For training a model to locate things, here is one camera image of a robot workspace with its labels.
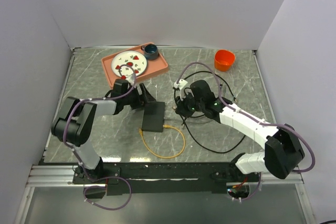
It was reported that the orange plastic cup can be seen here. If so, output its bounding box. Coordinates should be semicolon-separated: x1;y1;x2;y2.
214;49;236;72

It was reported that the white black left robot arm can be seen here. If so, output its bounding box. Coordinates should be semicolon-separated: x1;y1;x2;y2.
51;79;156;183

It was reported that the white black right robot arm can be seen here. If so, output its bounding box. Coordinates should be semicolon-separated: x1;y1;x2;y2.
173;79;305;182

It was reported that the dark blue mug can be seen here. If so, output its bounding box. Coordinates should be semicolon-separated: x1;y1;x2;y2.
141;44;159;60

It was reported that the long black ethernet cable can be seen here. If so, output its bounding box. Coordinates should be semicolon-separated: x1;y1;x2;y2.
173;70;247;154

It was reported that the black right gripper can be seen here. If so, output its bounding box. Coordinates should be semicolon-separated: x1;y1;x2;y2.
175;90;205;118

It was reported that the short black ethernet cable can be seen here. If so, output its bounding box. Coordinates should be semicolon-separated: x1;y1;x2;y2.
219;83;238;103

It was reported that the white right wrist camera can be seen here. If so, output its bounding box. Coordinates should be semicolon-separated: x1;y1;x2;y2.
173;79;188;101

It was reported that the white plate with strawberries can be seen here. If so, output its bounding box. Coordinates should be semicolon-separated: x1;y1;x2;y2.
111;50;148;77

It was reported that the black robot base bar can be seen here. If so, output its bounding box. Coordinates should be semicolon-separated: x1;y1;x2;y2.
72;162;259;196

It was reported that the black network switch box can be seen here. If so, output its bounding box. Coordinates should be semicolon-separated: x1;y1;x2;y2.
141;102;165;133

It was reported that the pink rectangular tray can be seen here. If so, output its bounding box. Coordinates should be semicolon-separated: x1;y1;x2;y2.
101;43;169;88

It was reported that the yellow ethernet cable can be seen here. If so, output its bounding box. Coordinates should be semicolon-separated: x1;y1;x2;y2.
138;123;186;159

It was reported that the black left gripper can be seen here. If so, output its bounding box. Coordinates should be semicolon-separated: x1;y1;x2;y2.
123;83;156;110

